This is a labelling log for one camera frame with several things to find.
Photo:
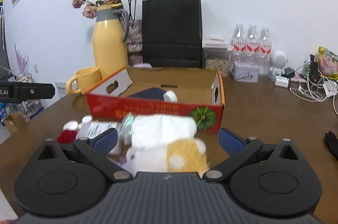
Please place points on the purple woven cloth bag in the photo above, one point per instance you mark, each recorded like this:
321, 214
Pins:
119, 160

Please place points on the red cardboard box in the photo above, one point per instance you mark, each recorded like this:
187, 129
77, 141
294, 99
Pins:
196, 93

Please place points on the clear seed container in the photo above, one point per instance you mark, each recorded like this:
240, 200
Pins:
216, 55

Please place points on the water bottle middle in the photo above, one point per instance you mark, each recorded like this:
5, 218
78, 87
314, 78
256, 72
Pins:
252, 44

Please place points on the water bottle right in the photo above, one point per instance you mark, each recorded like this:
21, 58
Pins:
264, 51

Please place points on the black glove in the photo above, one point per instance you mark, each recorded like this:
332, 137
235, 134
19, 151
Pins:
331, 141

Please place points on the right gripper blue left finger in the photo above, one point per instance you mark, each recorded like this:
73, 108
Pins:
93, 152

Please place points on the iridescent plastic bag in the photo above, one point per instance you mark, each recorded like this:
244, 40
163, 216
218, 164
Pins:
126, 125

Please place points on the water bottle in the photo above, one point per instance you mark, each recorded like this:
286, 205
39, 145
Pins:
252, 44
238, 43
264, 51

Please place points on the white yellow plush toy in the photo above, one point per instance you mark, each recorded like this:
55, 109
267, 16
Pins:
183, 155

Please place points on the yellow snack bag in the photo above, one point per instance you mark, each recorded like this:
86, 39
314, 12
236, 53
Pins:
328, 63

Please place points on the small white jar lid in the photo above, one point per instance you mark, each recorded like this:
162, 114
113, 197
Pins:
71, 126

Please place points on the white robot toy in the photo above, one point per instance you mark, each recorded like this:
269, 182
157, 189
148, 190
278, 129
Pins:
278, 60

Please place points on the yellow thermos jug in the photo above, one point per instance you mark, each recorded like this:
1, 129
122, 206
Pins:
110, 33

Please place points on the navy blue pouch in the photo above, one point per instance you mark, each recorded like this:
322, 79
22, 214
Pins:
149, 94

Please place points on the black paper bag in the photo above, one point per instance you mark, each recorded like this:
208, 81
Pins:
172, 33

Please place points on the white wall heater panel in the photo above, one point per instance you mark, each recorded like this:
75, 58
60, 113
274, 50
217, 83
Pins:
61, 89

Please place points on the red fabric rose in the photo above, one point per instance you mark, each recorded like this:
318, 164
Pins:
66, 137

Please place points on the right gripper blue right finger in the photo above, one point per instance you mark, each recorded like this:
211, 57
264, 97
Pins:
242, 152

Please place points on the water bottle left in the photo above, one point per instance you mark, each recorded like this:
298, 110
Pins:
238, 43

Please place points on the white tin box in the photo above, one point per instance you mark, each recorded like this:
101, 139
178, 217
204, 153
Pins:
245, 72

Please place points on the white cloth mask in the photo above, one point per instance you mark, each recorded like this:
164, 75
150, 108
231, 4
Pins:
150, 131

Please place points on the pink glitter vase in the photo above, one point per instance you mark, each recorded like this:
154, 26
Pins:
135, 43

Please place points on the yellow ceramic mug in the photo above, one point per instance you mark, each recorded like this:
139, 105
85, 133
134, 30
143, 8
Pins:
83, 80

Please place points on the white charger adapter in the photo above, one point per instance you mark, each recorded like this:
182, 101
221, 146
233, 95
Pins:
280, 81

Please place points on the white ribbed bottle cap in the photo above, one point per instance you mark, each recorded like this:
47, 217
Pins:
170, 97

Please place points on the wire shelf rack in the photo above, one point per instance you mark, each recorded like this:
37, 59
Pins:
28, 108

